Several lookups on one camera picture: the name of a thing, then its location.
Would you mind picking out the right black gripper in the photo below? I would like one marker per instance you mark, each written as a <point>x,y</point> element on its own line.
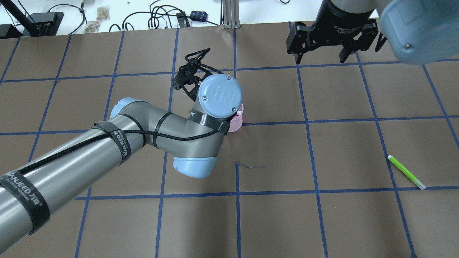
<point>343,25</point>

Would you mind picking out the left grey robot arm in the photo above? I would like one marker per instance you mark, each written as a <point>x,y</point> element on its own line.
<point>31,194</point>

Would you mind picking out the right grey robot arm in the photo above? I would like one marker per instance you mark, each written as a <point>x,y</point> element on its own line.
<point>418,31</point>

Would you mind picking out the pink mesh cup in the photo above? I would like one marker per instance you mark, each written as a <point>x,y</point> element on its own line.
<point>236,121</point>

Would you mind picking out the green marker pen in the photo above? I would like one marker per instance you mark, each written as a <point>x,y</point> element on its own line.
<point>406,172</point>

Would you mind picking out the black power adapter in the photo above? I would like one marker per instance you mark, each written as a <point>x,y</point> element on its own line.
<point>198,16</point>

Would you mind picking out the aluminium frame post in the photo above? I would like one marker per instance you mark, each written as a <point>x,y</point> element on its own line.
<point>230,14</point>

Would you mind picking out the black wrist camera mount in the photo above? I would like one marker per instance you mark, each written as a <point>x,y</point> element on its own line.
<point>191,75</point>

